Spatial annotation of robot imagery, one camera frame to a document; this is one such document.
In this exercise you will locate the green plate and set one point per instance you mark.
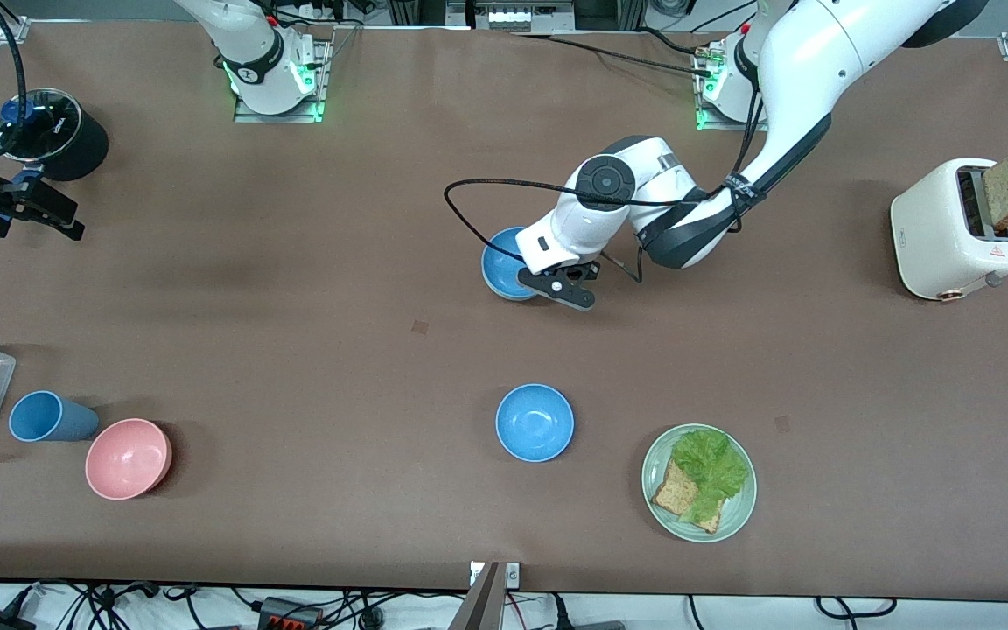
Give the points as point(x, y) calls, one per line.
point(736, 516)

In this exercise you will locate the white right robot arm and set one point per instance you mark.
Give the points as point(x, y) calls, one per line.
point(250, 52)

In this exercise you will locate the glass lid with blue knob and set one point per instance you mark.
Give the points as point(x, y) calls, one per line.
point(45, 122)

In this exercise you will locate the black plug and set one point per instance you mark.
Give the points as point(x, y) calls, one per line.
point(591, 623)

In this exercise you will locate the blue bowl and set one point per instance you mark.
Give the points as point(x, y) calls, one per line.
point(535, 422)
point(504, 262)

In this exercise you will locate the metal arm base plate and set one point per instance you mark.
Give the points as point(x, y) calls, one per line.
point(703, 105)
point(322, 79)

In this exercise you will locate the pink bowl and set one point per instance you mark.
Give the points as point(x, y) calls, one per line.
point(126, 459)

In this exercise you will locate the brown bread slice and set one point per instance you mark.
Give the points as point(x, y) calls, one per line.
point(672, 494)

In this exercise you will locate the white toaster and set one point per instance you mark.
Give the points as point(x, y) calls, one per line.
point(937, 236)

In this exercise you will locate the black red power strip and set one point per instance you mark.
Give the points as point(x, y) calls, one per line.
point(290, 614)

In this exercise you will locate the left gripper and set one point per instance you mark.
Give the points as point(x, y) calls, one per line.
point(575, 274)

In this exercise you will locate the blue cup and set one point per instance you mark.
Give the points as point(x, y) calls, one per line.
point(49, 418)

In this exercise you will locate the white metal bracket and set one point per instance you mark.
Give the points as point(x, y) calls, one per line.
point(513, 575)

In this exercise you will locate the green lettuce leaf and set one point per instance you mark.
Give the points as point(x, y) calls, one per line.
point(714, 464)

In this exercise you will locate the black power adapter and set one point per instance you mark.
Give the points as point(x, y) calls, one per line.
point(1, 621)

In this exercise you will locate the white socket strip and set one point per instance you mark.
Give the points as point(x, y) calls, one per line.
point(517, 17)

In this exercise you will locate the grey metal strut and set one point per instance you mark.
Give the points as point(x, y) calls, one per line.
point(479, 604)

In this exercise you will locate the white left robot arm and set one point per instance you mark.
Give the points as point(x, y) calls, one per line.
point(819, 61)

